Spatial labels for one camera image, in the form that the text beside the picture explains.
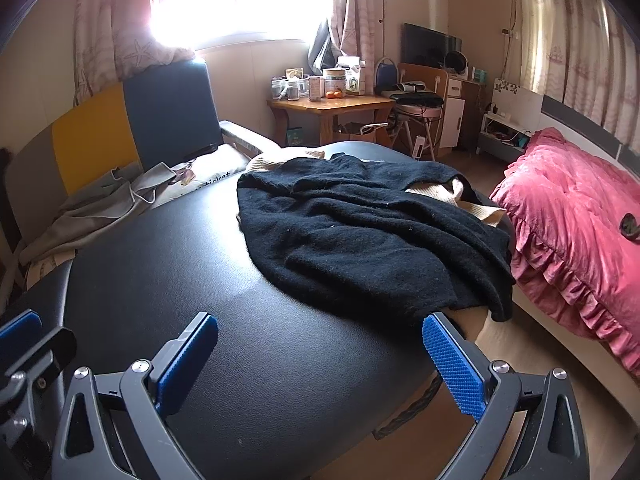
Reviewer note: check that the pink ruffled quilt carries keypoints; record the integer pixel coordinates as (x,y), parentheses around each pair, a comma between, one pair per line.
(575,220)

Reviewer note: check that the dark hanging jacket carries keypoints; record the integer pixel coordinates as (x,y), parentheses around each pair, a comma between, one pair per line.
(322,50)

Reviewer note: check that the black flat screen television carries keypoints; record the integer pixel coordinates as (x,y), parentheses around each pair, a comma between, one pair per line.
(430,46)

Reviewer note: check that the black round fan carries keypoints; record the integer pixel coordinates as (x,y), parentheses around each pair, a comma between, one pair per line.
(456,64)

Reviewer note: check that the white narrow cabinet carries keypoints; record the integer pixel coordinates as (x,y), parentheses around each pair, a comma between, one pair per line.
(452,110)

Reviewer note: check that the brown wooden cabinet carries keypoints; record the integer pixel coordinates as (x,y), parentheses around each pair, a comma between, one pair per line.
(472,110)

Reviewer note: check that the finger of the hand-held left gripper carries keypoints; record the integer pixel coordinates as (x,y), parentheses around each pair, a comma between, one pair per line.
(19,329)

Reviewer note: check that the cluster of jars and bottles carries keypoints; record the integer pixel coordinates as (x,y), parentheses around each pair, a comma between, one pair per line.
(287,89)

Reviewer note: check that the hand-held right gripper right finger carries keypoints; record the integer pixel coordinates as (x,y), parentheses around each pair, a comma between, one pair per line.
(452,370)

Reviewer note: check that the wooden chair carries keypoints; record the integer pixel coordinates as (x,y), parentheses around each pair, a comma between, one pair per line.
(425,76)

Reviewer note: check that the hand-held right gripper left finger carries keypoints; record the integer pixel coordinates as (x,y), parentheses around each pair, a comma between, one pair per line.
(186,362)

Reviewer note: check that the dark small thing on quilt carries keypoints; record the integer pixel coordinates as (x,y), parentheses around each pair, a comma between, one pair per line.
(630,226)

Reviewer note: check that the grey cloth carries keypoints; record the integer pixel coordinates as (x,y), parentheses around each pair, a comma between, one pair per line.
(100,205)

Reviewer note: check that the teal box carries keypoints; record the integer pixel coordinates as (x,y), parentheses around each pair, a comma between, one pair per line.
(480,75)

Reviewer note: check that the white carton box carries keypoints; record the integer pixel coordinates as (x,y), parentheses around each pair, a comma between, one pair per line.
(352,76)

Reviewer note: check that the round tin can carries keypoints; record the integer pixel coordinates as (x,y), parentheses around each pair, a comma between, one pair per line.
(334,80)

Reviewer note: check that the orange fruits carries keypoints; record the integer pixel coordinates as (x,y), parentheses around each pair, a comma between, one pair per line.
(334,94)

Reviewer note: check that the round metal stool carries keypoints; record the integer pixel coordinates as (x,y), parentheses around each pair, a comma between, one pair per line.
(417,110)

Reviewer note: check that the wooden side table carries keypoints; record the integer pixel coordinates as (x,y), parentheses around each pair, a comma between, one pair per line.
(340,107)

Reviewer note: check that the black knit sweater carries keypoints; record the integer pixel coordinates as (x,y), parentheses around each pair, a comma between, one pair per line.
(360,240)

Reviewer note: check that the printed white cushion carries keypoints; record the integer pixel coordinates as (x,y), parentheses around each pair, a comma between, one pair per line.
(220,170)

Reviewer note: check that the white bedside shelf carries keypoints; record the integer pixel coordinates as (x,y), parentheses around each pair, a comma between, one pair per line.
(505,125)

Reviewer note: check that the green box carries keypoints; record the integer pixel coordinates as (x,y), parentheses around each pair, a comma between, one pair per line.
(295,136)

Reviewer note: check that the pink patterned curtain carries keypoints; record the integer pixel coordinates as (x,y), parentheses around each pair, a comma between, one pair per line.
(580,45)
(120,25)
(360,5)

